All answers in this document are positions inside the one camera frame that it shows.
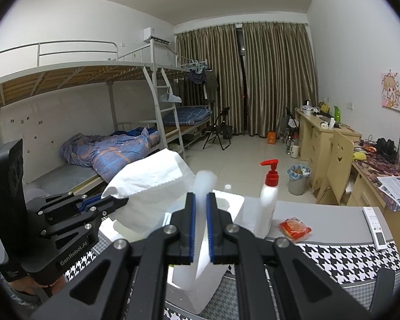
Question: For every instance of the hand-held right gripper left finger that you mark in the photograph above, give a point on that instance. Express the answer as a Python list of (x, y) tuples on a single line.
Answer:
[(193, 233)]

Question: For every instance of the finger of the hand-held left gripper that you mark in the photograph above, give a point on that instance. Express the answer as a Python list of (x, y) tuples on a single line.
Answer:
[(63, 200), (96, 208)]

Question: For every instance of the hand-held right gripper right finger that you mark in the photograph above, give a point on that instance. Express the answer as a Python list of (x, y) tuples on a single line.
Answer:
[(209, 233)]

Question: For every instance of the white foam box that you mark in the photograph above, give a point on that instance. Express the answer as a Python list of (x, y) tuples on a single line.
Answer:
[(203, 286)]

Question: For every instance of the white paper tissue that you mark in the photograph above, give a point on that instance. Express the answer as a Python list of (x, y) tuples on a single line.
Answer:
[(150, 186)]

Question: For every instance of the person's left hand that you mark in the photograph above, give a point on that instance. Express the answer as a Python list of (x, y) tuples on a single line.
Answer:
[(30, 286)]

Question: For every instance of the grey mattress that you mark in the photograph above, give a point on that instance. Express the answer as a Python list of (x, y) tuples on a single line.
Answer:
[(63, 180)]

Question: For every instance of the white pump lotion bottle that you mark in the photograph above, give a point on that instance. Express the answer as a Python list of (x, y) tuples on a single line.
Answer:
[(266, 206)]

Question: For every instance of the red snack packet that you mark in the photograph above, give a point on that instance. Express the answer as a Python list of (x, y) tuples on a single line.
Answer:
[(295, 230)]

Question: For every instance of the grey trash bin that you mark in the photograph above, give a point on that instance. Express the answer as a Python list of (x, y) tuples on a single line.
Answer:
[(298, 183)]

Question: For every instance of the black folding chair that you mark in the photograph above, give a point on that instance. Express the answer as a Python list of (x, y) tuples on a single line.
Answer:
[(220, 126)]

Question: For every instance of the orange container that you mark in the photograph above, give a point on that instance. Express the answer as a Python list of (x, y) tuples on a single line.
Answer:
[(271, 138)]

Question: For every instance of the blue plaid mattress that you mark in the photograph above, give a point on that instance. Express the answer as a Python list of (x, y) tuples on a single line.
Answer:
[(186, 115)]

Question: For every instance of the white flask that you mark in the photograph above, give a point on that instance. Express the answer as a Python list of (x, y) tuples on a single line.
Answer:
[(295, 151)]

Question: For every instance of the white metal bunk bed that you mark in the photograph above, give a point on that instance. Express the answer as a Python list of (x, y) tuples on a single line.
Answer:
[(186, 73), (70, 73)]

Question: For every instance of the white clothes hanger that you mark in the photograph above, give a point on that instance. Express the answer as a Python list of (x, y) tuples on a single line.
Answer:
[(170, 97)]

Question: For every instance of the wooden desk with drawers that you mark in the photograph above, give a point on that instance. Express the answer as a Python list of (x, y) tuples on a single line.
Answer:
[(315, 140)]

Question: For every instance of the wooden smiley chair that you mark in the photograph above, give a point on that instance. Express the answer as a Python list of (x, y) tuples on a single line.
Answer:
[(336, 160)]

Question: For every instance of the hanging dark green shirt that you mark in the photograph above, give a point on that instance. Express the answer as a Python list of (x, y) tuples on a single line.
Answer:
[(211, 85)]

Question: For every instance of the hanging blue garment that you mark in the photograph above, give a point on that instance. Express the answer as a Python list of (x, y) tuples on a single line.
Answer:
[(196, 75)]

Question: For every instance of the small metal pot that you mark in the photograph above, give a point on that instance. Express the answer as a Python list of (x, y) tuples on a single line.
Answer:
[(307, 108)]

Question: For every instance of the wooden desk with printed mat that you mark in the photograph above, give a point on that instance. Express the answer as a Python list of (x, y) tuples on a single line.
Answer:
[(363, 190)]

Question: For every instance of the white remote control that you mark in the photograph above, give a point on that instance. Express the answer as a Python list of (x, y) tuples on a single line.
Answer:
[(375, 228)]

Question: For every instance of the yellow cloth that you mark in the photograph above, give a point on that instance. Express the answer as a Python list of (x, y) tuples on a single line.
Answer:
[(360, 155)]

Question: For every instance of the brown curtain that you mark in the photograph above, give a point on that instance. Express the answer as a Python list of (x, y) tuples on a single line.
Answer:
[(220, 50), (280, 73)]

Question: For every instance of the white air conditioner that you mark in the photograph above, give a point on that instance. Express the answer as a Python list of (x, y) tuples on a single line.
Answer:
[(156, 35)]

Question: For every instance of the printed paper sheets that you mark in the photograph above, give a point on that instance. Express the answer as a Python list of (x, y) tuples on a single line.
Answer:
[(396, 191)]

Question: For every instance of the black headphones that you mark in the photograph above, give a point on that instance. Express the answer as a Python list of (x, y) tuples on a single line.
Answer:
[(386, 148)]

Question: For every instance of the cartoon wall poster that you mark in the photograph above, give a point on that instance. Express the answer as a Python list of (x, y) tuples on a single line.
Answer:
[(391, 90)]

